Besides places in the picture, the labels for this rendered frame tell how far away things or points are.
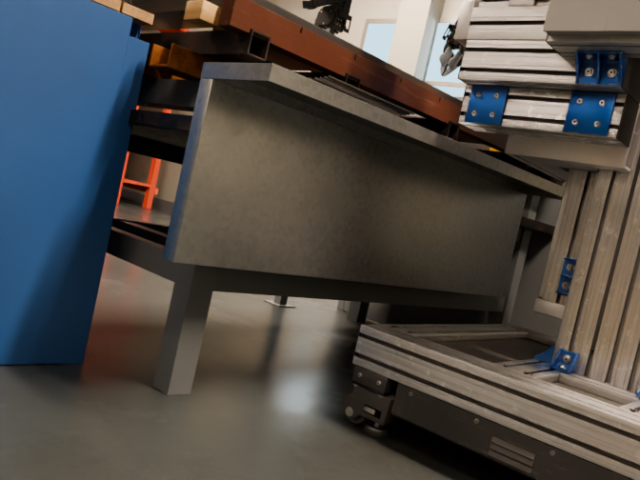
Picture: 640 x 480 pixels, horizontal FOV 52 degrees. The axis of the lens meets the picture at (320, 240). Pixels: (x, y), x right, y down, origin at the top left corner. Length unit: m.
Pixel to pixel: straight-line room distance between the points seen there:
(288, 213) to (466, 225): 0.72
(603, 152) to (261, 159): 0.73
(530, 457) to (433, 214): 0.77
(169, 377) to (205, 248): 0.32
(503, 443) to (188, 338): 0.67
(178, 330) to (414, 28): 4.67
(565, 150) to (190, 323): 0.90
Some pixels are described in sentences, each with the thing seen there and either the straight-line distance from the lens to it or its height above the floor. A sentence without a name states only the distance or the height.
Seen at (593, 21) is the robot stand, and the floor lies 0.90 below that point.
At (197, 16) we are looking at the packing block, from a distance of 1.40.
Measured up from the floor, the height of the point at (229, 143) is 0.54.
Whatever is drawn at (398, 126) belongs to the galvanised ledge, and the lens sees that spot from 1.39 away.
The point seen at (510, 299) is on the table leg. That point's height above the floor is 0.28.
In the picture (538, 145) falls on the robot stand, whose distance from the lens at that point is 1.58.
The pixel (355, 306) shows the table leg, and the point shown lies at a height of 0.07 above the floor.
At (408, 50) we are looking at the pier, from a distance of 5.77.
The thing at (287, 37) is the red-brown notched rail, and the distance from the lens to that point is 1.42.
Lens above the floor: 0.47
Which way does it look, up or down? 3 degrees down
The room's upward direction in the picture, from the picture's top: 13 degrees clockwise
